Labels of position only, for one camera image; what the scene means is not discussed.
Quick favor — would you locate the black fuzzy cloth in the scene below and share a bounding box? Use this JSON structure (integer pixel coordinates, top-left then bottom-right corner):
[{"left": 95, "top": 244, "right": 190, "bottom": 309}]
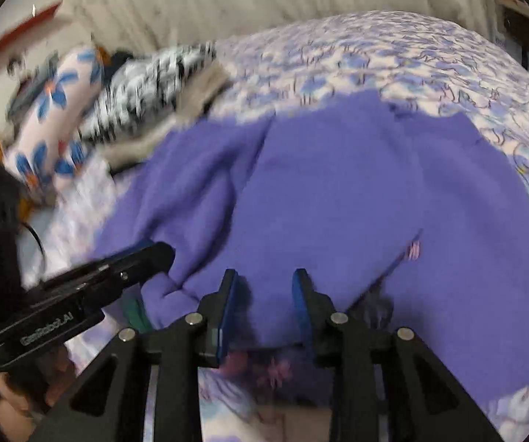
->
[{"left": 105, "top": 48, "right": 135, "bottom": 73}]

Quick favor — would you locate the person's left hand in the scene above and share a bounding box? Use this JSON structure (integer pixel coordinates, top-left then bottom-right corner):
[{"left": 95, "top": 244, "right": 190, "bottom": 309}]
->
[{"left": 0, "top": 344, "right": 79, "bottom": 431}]

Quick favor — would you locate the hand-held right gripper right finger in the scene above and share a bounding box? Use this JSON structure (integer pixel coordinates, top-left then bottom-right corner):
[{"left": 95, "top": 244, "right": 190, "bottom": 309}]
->
[{"left": 292, "top": 268, "right": 505, "bottom": 442}]

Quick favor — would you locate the purple printed hoodie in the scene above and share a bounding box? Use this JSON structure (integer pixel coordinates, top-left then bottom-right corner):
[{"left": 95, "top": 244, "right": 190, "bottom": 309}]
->
[{"left": 91, "top": 92, "right": 529, "bottom": 384}]

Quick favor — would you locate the purple floral bedsheet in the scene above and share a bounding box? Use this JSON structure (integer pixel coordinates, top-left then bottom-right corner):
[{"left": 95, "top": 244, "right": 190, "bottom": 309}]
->
[{"left": 15, "top": 9, "right": 529, "bottom": 442}]

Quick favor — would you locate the pink blue-flowered folded blanket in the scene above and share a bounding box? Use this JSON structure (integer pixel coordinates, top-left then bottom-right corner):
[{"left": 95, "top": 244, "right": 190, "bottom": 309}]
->
[{"left": 4, "top": 46, "right": 107, "bottom": 204}]

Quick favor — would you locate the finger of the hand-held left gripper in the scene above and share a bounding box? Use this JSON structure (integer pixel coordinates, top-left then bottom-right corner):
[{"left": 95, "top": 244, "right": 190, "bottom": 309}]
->
[
  {"left": 38, "top": 241, "right": 177, "bottom": 315},
  {"left": 119, "top": 238, "right": 157, "bottom": 257}
]

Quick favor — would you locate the red wall decoration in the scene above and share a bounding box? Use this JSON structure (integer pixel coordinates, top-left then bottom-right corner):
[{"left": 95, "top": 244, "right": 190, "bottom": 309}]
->
[{"left": 0, "top": 2, "right": 65, "bottom": 75}]

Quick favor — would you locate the black cable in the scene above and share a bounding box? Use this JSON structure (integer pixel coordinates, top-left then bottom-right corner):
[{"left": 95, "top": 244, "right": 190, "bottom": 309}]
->
[{"left": 19, "top": 222, "right": 46, "bottom": 259}]

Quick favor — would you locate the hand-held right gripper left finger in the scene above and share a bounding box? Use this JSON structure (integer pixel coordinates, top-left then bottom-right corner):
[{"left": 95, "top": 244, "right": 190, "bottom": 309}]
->
[{"left": 33, "top": 268, "right": 240, "bottom": 442}]

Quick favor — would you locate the black white printed folded garment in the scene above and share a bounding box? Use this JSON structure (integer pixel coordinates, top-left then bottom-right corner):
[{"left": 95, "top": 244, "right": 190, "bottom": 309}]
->
[{"left": 77, "top": 43, "right": 220, "bottom": 146}]

